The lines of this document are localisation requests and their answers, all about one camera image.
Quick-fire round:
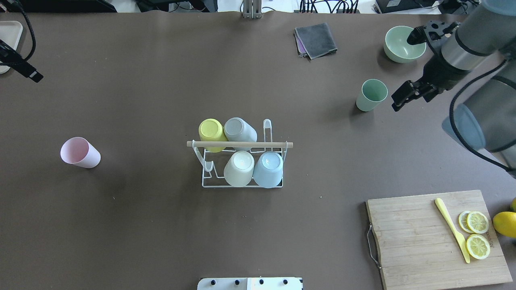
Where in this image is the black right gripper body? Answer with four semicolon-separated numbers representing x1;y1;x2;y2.
407;21;460;102

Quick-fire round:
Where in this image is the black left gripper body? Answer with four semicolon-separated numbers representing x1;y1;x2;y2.
0;40;44;83

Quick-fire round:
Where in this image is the green plastic cup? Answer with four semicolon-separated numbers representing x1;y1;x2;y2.
356;79;388;112

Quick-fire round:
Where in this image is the pink plastic cup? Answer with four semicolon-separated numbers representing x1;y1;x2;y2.
60;137;101;169

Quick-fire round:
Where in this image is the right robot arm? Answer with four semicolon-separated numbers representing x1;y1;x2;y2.
392;0;516;177

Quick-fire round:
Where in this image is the light blue plastic cup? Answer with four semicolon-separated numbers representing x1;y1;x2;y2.
253;151;283;189

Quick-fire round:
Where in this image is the grey plastic cup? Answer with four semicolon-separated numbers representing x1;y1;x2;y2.
224;117;257;143

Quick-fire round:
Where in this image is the cream plastic cup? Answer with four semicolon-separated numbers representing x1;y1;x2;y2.
224;151;254;187

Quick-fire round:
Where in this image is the yellow plastic cup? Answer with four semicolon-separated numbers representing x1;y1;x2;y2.
198;118;228;141

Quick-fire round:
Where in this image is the green bowl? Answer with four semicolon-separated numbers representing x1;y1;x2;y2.
383;26;427;64

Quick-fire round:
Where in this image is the grey folded cloth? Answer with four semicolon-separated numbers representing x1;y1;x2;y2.
294;23;338;60

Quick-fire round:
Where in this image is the purple folded cloth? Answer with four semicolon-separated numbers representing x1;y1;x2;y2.
294;34;308;58

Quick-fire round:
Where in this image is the lemon slice behind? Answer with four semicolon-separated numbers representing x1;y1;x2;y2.
458;211;474;234

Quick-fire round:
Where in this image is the lemon slice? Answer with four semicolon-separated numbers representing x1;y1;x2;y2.
466;211;489;234
458;211;474;234
466;234;491;259

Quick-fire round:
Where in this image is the lemon slice upper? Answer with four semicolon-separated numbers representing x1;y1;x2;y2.
466;211;489;234

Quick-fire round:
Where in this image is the yellow plastic knife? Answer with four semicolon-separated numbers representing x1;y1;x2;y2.
435;198;470;264

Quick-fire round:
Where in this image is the bamboo cutting board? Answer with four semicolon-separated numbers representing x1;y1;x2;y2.
366;190;513;290

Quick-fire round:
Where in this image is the whole yellow lemon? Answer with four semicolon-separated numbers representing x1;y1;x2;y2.
492;211;516;238

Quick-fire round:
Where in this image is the lemon slice lower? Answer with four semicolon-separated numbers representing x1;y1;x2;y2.
466;234;491;259

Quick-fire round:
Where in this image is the white wire cup rack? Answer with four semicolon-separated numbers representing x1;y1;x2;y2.
187;117;293;189

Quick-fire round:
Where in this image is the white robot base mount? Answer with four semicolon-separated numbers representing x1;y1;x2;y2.
197;277;304;290

